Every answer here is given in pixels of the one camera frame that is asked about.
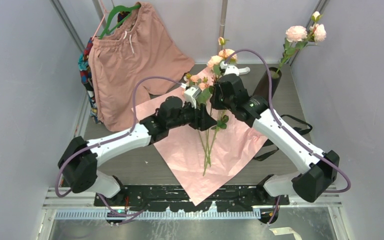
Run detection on orange pink rose stem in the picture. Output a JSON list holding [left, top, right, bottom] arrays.
[[196, 39, 238, 98]]

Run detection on pink wrapping paper sheet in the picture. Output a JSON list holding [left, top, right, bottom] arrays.
[[131, 64, 269, 207]]

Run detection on black ribbon gold lettering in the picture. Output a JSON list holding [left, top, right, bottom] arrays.
[[253, 114, 313, 162]]

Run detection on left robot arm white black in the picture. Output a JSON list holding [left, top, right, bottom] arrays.
[[58, 96, 217, 198]]

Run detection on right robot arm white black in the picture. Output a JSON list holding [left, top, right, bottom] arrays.
[[210, 73, 340, 203]]

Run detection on black cylindrical vase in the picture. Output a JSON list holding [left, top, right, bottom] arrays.
[[253, 67, 282, 101]]

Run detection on peach rose stem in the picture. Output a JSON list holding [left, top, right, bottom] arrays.
[[184, 72, 211, 137]]

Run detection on white clothes rack stand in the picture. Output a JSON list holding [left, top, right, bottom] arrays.
[[190, 0, 251, 76]]

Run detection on pink shorts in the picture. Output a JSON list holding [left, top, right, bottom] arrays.
[[88, 2, 195, 132]]

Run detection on pink artificial rose stem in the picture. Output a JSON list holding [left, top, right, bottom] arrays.
[[276, 11, 327, 74]]

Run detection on colourful patterned garment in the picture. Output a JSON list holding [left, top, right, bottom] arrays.
[[77, 38, 102, 124]]

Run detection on green clothes hanger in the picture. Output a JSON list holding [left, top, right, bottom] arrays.
[[98, 3, 142, 39]]

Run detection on pink clothes hanger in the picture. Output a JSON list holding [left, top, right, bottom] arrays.
[[91, 0, 109, 41]]

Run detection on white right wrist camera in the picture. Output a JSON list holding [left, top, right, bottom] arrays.
[[219, 61, 240, 76]]

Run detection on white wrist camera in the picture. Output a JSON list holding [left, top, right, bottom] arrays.
[[183, 85, 202, 109], [219, 61, 240, 76]]

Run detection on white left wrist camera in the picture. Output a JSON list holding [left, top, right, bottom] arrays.
[[183, 85, 202, 109]]

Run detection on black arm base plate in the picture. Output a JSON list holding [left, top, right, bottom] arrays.
[[106, 184, 290, 213]]

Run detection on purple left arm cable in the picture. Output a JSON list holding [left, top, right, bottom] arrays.
[[54, 76, 188, 227]]

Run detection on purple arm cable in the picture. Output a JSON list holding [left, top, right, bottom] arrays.
[[54, 76, 188, 227], [223, 48, 352, 226]]

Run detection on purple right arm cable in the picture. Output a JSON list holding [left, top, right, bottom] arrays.
[[223, 48, 352, 226]]

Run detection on aluminium rail frame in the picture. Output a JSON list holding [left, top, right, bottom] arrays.
[[36, 185, 349, 240]]

